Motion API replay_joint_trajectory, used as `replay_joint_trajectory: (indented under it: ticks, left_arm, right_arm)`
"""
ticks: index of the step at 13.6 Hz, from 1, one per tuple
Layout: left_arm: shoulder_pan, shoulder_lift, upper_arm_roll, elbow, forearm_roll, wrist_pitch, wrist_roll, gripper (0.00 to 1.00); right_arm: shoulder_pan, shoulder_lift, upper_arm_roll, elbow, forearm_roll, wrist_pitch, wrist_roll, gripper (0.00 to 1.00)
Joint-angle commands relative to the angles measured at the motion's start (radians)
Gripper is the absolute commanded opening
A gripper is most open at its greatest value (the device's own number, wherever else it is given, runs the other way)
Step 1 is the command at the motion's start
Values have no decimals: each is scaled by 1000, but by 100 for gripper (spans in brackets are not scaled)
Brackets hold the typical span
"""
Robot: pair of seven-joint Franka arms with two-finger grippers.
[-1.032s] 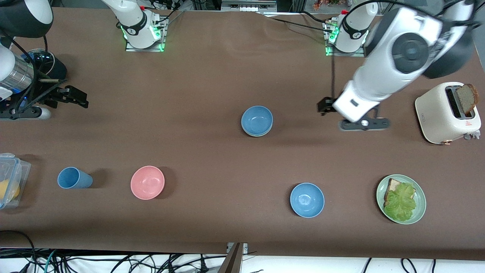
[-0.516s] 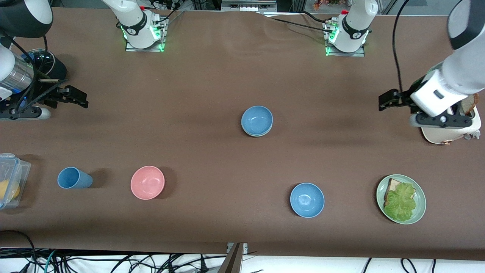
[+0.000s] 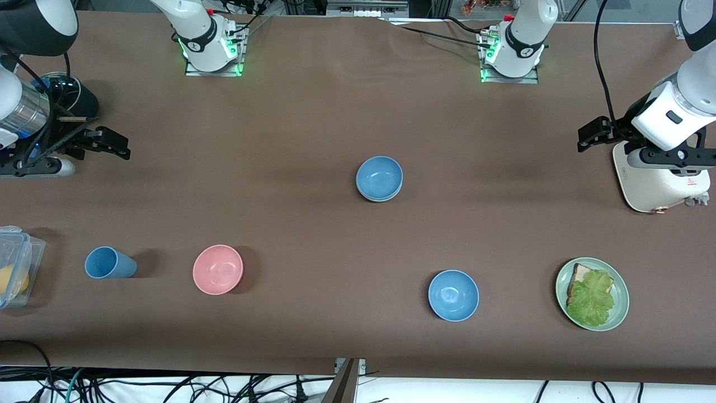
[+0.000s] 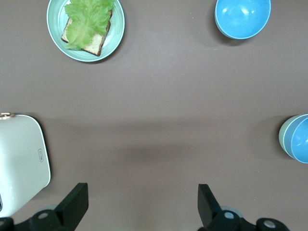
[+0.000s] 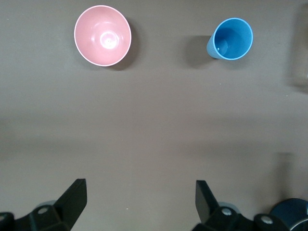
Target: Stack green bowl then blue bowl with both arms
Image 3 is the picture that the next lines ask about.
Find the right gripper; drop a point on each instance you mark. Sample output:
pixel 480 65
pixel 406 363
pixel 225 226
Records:
pixel 74 139

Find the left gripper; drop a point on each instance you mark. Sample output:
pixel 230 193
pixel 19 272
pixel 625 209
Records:
pixel 620 132

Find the blue bowl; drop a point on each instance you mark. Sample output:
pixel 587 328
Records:
pixel 453 295
pixel 379 176

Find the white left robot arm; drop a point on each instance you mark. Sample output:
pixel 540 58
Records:
pixel 520 39

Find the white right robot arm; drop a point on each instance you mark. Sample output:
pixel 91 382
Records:
pixel 196 33

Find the pink bowl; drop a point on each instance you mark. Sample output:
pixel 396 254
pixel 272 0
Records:
pixel 217 270

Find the cream white toaster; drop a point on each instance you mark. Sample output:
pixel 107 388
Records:
pixel 654 190

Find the blue plastic cup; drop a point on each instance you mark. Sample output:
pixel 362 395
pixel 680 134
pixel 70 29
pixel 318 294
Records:
pixel 109 263

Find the clear plastic container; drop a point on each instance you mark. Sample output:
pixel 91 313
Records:
pixel 33 252

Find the bread slice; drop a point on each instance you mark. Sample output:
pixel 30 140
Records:
pixel 580 274

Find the green lettuce leaf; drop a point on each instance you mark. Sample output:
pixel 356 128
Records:
pixel 593 299

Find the yellow food item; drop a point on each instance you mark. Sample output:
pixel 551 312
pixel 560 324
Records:
pixel 11 280

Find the pale green plate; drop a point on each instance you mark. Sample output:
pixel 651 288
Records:
pixel 620 310

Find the grey equipment box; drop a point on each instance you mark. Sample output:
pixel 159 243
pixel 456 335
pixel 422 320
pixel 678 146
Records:
pixel 363 6

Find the table support beam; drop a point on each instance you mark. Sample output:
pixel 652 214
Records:
pixel 341 386

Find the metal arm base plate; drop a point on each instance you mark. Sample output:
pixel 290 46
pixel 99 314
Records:
pixel 212 73
pixel 512 78

